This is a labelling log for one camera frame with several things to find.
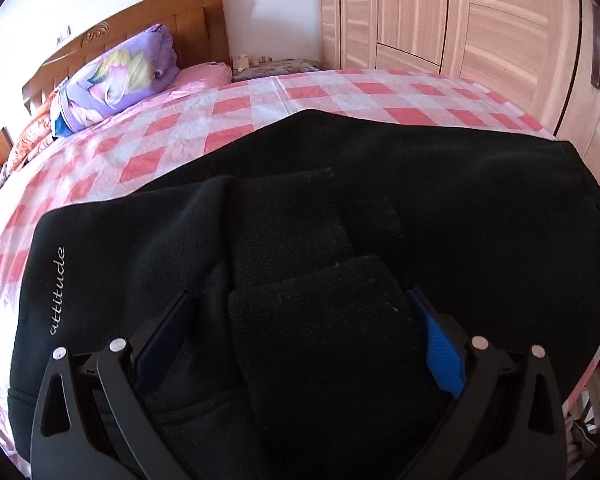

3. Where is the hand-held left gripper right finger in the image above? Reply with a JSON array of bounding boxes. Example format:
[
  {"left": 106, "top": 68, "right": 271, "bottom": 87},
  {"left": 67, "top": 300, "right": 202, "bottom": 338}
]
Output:
[{"left": 405, "top": 285, "right": 566, "bottom": 480}]

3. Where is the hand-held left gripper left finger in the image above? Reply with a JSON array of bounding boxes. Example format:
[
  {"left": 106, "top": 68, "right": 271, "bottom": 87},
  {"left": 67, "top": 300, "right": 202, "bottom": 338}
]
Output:
[{"left": 30, "top": 287, "right": 198, "bottom": 480}]

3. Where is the black sweatshirt with white lettering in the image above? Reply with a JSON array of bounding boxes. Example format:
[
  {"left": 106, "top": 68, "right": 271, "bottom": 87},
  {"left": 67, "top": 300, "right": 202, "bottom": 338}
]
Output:
[{"left": 7, "top": 109, "right": 600, "bottom": 480}]

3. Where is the pink checked bed sheet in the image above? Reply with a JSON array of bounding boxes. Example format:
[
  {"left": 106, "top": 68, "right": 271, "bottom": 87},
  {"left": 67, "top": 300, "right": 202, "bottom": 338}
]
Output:
[{"left": 0, "top": 67, "right": 600, "bottom": 467}]

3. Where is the red floral blanket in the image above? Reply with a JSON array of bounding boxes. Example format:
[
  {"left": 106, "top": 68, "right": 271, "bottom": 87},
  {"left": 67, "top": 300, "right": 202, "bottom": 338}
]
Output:
[{"left": 0, "top": 114, "right": 57, "bottom": 222}]

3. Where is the purple printed quilt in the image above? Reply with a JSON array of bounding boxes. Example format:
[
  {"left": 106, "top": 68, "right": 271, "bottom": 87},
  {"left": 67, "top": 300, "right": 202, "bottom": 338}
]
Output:
[{"left": 50, "top": 23, "right": 181, "bottom": 138}]

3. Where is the pink pillow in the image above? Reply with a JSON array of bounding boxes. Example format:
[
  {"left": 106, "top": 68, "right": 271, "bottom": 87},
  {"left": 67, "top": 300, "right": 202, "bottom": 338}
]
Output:
[{"left": 172, "top": 61, "right": 232, "bottom": 92}]

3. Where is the cloth-covered nightstand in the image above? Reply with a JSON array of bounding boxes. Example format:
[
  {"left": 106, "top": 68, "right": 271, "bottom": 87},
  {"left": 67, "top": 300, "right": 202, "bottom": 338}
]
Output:
[{"left": 230, "top": 52, "right": 322, "bottom": 84}]

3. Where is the wooden headboard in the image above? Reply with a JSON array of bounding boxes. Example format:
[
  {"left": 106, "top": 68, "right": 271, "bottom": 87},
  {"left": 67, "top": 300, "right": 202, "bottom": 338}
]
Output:
[{"left": 21, "top": 0, "right": 231, "bottom": 116}]

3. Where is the light wooden wardrobe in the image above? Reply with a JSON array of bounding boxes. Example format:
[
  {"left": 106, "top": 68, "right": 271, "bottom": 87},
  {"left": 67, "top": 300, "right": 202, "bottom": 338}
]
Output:
[{"left": 314, "top": 0, "right": 600, "bottom": 161}]

